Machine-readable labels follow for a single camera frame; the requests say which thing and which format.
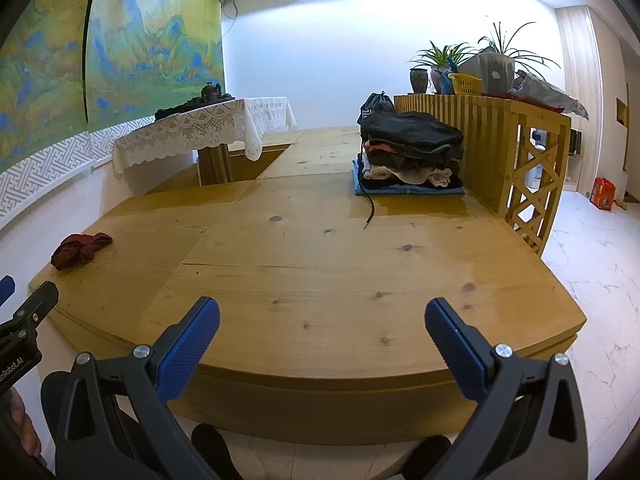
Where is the grey box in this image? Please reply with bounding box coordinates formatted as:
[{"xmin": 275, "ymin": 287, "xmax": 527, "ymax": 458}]
[{"xmin": 458, "ymin": 51, "xmax": 516, "ymax": 96}]

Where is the wooden slatted cabinet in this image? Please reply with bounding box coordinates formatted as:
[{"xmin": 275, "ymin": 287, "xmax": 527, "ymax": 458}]
[{"xmin": 393, "ymin": 92, "xmax": 572, "ymax": 257}]

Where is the tall green spider plant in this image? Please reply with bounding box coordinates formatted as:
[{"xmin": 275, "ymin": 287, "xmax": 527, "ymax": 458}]
[{"xmin": 476, "ymin": 21, "xmax": 562, "ymax": 77}]

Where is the black drawstring bag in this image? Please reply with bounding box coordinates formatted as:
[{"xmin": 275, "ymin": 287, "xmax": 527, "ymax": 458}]
[{"xmin": 358, "ymin": 91, "xmax": 396, "ymax": 123}]

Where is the landscape wall painting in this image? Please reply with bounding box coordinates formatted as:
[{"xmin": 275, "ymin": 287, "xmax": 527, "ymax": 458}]
[{"xmin": 0, "ymin": 0, "xmax": 224, "ymax": 173}]

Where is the beige curtain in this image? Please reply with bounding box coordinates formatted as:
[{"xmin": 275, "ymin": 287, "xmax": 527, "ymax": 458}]
[{"xmin": 554, "ymin": 6, "xmax": 602, "ymax": 192}]

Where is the maroon knitted garment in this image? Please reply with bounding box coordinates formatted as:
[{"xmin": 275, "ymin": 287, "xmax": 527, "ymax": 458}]
[{"xmin": 51, "ymin": 232, "xmax": 114, "ymax": 272}]

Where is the person's left hand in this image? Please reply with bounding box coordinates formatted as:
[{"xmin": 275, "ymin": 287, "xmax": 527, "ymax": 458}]
[{"xmin": 7, "ymin": 387, "xmax": 45, "ymax": 467}]

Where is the yellow plastic basket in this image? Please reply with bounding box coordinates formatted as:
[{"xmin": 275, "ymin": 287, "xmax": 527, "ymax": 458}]
[{"xmin": 447, "ymin": 72, "xmax": 485, "ymax": 96}]

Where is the wooden low table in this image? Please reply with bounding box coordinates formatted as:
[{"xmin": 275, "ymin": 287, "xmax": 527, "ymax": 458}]
[{"xmin": 196, "ymin": 142, "xmax": 237, "ymax": 187}]

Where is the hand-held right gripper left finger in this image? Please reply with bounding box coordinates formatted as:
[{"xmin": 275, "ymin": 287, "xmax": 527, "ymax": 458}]
[{"xmin": 54, "ymin": 296, "xmax": 221, "ymax": 480}]

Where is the dark tea tray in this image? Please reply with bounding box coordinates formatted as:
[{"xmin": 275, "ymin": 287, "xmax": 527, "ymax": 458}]
[{"xmin": 153, "ymin": 92, "xmax": 236, "ymax": 121}]

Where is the grey cloth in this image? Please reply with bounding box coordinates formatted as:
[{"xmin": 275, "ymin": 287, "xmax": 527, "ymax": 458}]
[{"xmin": 512, "ymin": 70, "xmax": 591, "ymax": 121}]

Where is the white lace tablecloth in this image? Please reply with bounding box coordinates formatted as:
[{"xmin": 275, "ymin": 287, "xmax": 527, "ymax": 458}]
[{"xmin": 112, "ymin": 96, "xmax": 297, "ymax": 178}]

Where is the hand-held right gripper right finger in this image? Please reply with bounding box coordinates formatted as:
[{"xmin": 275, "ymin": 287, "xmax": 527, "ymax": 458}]
[{"xmin": 424, "ymin": 297, "xmax": 591, "ymax": 480}]

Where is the person's black shoe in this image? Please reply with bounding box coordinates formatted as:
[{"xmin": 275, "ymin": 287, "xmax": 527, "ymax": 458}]
[
  {"xmin": 399, "ymin": 435, "xmax": 452, "ymax": 480},
  {"xmin": 191, "ymin": 423, "xmax": 236, "ymax": 480}
]

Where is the stack of folded clothes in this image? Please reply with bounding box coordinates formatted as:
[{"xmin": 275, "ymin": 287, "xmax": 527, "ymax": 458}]
[{"xmin": 352, "ymin": 109, "xmax": 467, "ymax": 229}]

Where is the red packet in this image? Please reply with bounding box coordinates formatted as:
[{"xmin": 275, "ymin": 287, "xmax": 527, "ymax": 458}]
[{"xmin": 589, "ymin": 177, "xmax": 617, "ymax": 212}]

